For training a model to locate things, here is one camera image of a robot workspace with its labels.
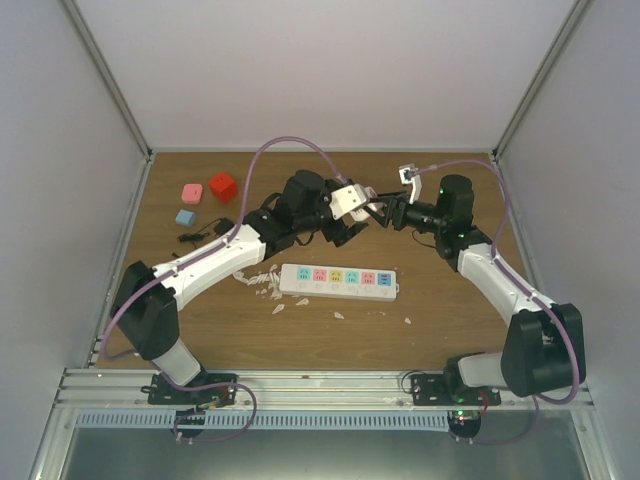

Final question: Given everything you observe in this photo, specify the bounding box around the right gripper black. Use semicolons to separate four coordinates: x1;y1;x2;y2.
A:
364;191;447;234

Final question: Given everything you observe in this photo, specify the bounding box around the white cartoon cube adapter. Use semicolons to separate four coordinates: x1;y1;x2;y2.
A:
350;186;382;222

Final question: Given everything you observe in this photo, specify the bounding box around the white power strip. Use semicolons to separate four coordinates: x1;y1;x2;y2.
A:
278;264;399;302

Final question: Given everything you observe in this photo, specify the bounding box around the black plug adapter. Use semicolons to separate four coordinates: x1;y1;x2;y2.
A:
177;217;234;243

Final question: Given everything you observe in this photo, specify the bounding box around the red cube socket adapter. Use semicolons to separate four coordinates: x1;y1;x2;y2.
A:
208;172;239;204

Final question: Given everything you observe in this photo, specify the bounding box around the pink plug adapter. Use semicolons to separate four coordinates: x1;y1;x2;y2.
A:
181;183;203;205

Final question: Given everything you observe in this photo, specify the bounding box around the light blue plug adapter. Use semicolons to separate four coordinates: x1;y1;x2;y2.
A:
175;209;196;227

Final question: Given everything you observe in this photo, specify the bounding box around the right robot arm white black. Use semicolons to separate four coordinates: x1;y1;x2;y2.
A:
365;174;586;405

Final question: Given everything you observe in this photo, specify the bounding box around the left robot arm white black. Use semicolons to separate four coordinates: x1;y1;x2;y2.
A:
109;170;376;404

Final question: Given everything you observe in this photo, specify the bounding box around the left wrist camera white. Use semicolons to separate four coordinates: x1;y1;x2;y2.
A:
329;184;370;222

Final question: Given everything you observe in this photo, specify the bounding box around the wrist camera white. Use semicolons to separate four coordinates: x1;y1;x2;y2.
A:
398;164;422;204
329;184;370;222

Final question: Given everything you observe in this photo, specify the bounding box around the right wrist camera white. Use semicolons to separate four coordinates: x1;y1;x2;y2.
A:
398;164;422;204

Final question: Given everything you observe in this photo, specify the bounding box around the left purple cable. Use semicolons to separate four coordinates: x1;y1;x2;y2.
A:
101;136;351;361

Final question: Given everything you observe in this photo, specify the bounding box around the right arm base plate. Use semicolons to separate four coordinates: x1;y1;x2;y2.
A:
407;371;502;407

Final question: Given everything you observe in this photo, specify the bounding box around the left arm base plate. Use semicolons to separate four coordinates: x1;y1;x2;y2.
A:
140;372;238;407

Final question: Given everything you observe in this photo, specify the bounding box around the aluminium rail front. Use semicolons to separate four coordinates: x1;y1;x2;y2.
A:
54;367;594;412

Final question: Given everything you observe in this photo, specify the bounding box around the slotted cable duct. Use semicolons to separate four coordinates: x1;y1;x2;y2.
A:
76;409;449;432

